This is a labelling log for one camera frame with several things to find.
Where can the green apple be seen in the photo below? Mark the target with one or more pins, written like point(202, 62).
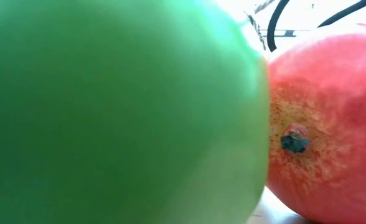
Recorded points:
point(108, 109)

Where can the red apple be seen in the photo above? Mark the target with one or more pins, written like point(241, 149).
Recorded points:
point(332, 109)

